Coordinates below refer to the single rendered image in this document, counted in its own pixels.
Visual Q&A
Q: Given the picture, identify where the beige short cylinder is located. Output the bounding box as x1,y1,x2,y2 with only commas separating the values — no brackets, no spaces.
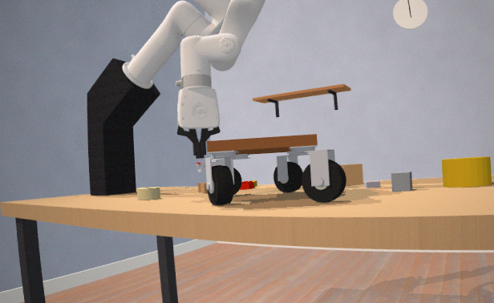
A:
137,187,160,200

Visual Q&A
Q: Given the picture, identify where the tan wooden block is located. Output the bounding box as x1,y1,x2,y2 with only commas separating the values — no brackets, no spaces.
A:
198,183,207,194

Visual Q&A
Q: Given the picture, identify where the yellow cylinder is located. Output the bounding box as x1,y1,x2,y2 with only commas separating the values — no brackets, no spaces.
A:
442,156,492,188

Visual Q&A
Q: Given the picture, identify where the wooden wheeled dolly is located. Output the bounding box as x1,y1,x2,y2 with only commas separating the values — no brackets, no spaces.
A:
196,134,346,205

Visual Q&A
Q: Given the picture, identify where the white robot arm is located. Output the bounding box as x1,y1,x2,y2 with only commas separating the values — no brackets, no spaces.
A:
123,0,265,89

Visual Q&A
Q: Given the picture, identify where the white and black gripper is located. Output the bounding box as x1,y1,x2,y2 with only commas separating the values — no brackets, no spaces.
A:
177,86,220,159

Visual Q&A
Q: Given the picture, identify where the red toy brick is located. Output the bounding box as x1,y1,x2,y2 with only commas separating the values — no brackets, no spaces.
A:
240,181,254,190

